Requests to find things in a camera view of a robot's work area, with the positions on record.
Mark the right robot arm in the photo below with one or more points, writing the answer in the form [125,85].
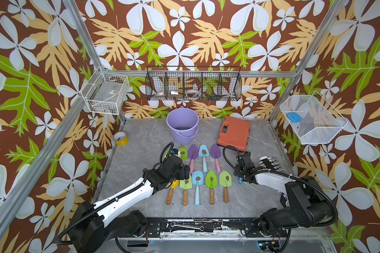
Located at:
[305,203]

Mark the black wire basket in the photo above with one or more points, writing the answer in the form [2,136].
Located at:
[214,83]

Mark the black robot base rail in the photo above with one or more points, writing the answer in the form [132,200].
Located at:
[244,227]

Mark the purple trowel pink handle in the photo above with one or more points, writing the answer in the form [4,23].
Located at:
[216,154]
[193,154]

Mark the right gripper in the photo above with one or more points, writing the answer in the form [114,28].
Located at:
[237,167]

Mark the purple plastic bucket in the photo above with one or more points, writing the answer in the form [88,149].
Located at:
[183,123]

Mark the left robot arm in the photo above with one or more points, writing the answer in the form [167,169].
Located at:
[95,223]

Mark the red plastic tool case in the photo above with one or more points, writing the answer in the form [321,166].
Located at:
[234,132]

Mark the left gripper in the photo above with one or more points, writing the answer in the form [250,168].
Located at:
[182,169]

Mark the yellow square trowel wooden handle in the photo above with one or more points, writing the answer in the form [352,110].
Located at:
[170,194]

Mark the purple trowel pink handle right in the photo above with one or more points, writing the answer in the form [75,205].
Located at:
[216,154]

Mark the green square trowel wooden handle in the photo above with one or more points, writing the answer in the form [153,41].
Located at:
[185,185]

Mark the green pointed trowel wooden handle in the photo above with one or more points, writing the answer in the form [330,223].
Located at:
[211,181]

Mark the black socket bit rack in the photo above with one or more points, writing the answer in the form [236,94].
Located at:
[270,163]

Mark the white wire basket right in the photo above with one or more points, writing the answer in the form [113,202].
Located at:
[321,122]

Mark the white wire basket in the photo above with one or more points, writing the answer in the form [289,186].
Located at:
[321,122]
[105,92]

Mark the green trowel yellow handle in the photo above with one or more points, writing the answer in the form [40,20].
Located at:
[183,152]

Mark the yellow tape roll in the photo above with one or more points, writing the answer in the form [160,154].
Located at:
[120,138]

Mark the light blue round trowel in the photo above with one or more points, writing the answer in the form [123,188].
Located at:
[197,181]

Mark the green square trowel right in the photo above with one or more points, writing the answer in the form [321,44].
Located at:
[225,180]

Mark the white wire basket left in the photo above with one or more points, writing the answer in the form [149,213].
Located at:
[105,92]

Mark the blue object in basket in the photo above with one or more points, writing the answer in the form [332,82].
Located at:
[294,117]

